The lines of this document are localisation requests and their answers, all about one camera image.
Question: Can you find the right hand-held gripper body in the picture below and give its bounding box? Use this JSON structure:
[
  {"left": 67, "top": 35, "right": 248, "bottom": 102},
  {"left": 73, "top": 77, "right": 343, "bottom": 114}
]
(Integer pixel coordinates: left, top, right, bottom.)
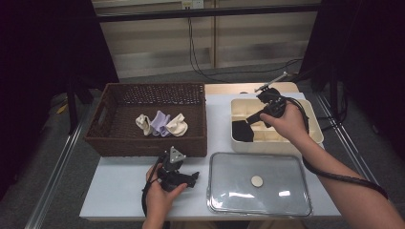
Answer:
[{"left": 253, "top": 71, "right": 289, "bottom": 122}]

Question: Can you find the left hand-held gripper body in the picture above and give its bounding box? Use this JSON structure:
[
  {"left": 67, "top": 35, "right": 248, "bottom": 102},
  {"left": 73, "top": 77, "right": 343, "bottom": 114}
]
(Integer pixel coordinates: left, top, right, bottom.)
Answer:
[{"left": 155, "top": 146, "right": 192, "bottom": 193}]

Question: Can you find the black sock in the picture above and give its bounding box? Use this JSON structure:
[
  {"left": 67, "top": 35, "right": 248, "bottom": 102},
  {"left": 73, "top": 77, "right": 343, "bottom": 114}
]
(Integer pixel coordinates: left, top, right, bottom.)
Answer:
[{"left": 231, "top": 119, "right": 256, "bottom": 143}]

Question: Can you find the cream compartment organizer box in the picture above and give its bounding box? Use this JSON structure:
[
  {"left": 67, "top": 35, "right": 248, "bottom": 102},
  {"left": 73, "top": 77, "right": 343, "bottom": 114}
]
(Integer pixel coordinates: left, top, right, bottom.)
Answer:
[{"left": 229, "top": 97, "right": 325, "bottom": 156}]

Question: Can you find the cream sock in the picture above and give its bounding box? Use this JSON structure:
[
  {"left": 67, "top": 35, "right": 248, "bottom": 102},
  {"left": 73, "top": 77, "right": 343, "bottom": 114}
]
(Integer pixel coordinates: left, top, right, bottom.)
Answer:
[
  {"left": 165, "top": 113, "right": 189, "bottom": 137},
  {"left": 135, "top": 114, "right": 153, "bottom": 136}
]

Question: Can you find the brown woven basket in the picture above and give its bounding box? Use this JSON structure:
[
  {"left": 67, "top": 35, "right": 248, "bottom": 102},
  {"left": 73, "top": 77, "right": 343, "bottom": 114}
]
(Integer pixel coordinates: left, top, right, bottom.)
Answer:
[{"left": 83, "top": 82, "right": 208, "bottom": 158}]

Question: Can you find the person's left hand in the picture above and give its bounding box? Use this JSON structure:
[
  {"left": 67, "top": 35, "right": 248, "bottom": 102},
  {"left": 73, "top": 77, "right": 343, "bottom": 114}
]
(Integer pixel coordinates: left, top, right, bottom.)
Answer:
[{"left": 144, "top": 163, "right": 189, "bottom": 221}]

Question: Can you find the person's right hand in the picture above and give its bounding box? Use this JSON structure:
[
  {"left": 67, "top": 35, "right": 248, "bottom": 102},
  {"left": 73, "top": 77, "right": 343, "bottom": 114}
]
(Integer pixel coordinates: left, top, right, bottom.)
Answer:
[{"left": 259, "top": 101, "right": 310, "bottom": 147}]

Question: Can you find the purple sock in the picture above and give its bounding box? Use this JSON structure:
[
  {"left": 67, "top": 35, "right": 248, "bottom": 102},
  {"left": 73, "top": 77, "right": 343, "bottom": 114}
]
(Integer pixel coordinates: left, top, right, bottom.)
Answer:
[{"left": 150, "top": 110, "right": 171, "bottom": 137}]

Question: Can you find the black stand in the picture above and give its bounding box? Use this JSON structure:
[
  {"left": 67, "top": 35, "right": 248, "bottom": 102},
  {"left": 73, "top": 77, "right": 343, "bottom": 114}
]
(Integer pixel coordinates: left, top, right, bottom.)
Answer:
[
  {"left": 294, "top": 60, "right": 348, "bottom": 125},
  {"left": 65, "top": 74, "right": 96, "bottom": 135}
]

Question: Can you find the white round disc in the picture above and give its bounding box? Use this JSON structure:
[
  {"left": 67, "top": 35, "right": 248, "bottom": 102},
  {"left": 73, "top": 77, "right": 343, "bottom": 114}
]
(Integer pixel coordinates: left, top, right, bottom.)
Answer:
[{"left": 250, "top": 175, "right": 265, "bottom": 188}]

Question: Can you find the black horizontal bar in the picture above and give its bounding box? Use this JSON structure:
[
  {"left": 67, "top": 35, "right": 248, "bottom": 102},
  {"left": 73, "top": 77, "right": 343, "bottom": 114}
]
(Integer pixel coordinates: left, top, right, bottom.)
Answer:
[{"left": 95, "top": 3, "right": 323, "bottom": 23}]

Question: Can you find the black curtain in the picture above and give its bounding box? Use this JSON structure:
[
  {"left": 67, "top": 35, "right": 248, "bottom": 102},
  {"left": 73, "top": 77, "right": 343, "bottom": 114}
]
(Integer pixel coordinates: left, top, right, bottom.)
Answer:
[
  {"left": 0, "top": 0, "right": 120, "bottom": 198},
  {"left": 299, "top": 0, "right": 405, "bottom": 154}
]

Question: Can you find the beige window blind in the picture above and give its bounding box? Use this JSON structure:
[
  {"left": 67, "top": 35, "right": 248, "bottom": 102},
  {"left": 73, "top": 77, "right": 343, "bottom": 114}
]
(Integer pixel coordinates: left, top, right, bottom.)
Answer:
[{"left": 92, "top": 0, "right": 321, "bottom": 80}]

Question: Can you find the black floor cable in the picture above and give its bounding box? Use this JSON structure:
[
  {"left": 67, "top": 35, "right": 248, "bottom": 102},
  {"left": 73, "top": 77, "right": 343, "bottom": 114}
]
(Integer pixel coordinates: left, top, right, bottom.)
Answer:
[{"left": 319, "top": 89, "right": 349, "bottom": 132}]

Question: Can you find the black wall cable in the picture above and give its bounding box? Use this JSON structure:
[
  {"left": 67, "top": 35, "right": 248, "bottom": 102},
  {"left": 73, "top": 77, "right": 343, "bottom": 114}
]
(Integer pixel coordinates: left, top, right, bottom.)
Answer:
[{"left": 186, "top": 9, "right": 305, "bottom": 84}]

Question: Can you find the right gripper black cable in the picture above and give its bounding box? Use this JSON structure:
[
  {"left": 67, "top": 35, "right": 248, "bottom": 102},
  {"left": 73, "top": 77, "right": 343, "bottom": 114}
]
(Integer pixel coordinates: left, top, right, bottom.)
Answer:
[{"left": 285, "top": 96, "right": 390, "bottom": 199}]

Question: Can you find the metal floor rail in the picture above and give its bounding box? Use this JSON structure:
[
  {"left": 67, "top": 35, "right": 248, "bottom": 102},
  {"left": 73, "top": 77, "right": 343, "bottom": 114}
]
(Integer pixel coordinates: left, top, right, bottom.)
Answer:
[
  {"left": 23, "top": 114, "right": 92, "bottom": 229},
  {"left": 314, "top": 94, "right": 405, "bottom": 229}
]

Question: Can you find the white wall outlet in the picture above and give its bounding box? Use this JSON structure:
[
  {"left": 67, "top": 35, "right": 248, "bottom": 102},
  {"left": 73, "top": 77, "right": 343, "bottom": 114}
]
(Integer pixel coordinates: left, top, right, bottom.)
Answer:
[{"left": 181, "top": 0, "right": 204, "bottom": 10}]

